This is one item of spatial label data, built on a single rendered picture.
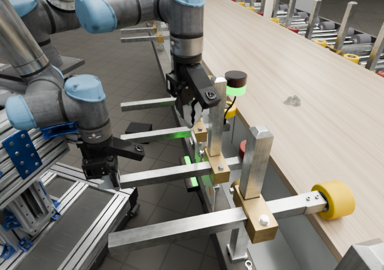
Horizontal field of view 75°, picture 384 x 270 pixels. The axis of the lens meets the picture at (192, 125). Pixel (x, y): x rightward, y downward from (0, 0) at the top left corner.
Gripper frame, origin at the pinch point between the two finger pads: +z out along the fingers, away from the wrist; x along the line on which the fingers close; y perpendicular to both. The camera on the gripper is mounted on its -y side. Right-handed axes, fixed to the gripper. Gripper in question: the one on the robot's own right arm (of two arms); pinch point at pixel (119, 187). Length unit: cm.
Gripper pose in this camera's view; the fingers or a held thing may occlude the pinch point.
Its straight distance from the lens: 80.6
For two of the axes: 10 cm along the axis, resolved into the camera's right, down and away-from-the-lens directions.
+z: 0.0, 8.1, 5.8
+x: 2.2, 5.7, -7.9
